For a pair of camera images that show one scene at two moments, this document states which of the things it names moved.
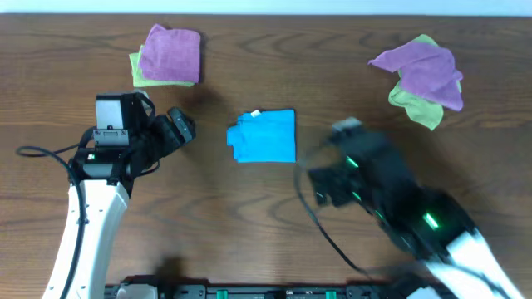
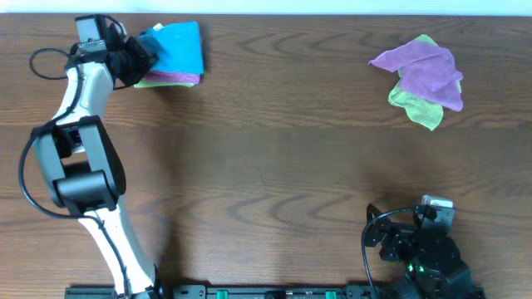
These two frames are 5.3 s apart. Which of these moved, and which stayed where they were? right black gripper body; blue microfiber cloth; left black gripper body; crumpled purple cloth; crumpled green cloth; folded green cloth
Moved: left black gripper body; right black gripper body; blue microfiber cloth
Stayed: crumpled green cloth; folded green cloth; crumpled purple cloth
